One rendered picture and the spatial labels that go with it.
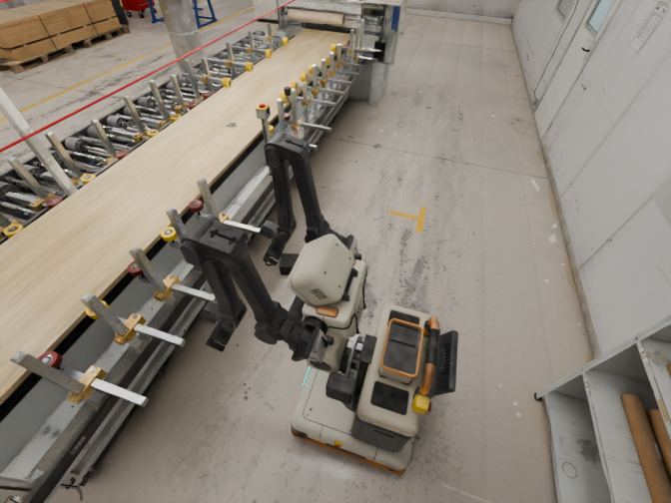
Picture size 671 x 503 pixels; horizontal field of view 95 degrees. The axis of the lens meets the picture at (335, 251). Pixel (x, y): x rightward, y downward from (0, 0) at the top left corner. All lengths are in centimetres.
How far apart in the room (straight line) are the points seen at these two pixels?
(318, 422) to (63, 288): 141
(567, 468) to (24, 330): 273
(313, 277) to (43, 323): 127
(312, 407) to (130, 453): 110
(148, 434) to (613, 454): 242
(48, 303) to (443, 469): 220
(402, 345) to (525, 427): 130
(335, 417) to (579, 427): 144
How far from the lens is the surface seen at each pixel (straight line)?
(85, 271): 194
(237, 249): 74
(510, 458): 241
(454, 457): 228
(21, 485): 173
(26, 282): 206
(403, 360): 135
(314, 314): 105
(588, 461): 248
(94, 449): 234
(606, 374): 227
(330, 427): 189
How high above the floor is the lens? 213
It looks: 49 degrees down
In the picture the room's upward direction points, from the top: 2 degrees clockwise
